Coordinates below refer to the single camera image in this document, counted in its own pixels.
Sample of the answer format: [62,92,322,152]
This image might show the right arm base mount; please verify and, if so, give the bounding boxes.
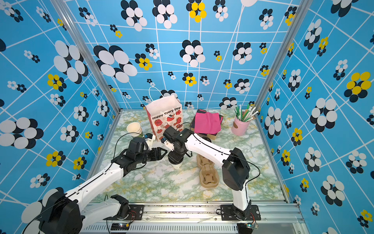
[219,204,262,221]

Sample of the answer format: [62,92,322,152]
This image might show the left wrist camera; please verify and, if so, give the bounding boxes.
[144,133,156,149]

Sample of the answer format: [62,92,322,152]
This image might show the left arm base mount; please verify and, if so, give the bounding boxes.
[105,204,145,222]

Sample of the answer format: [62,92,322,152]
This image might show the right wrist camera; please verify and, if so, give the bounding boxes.
[161,137,173,148]

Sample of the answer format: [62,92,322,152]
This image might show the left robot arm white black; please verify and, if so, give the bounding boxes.
[21,137,167,234]

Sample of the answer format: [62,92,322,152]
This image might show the pink napkin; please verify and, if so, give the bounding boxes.
[194,112,221,135]

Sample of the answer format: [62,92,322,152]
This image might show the white green straws bundle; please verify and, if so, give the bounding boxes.
[234,104,259,122]

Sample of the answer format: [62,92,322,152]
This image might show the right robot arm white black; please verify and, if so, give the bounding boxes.
[161,126,251,216]

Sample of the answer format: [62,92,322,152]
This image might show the red white gift bag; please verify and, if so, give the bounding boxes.
[145,86,183,141]

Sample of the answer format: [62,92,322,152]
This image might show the pink straw holder cup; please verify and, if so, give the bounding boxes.
[231,117,250,136]

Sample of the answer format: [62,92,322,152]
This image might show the brown cardboard cup carrier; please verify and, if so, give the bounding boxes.
[196,154,219,189]

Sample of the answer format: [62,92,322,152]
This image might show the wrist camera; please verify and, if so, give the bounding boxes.
[144,133,156,149]
[161,137,173,148]

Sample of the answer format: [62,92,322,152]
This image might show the green white paper cup stack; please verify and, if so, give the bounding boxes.
[126,122,143,137]

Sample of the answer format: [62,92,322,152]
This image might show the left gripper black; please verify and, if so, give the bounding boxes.
[136,147,168,165]

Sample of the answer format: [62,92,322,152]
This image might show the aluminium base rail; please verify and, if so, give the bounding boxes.
[78,200,309,234]

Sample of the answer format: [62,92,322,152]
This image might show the black coffee cup lid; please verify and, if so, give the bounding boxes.
[168,155,184,165]

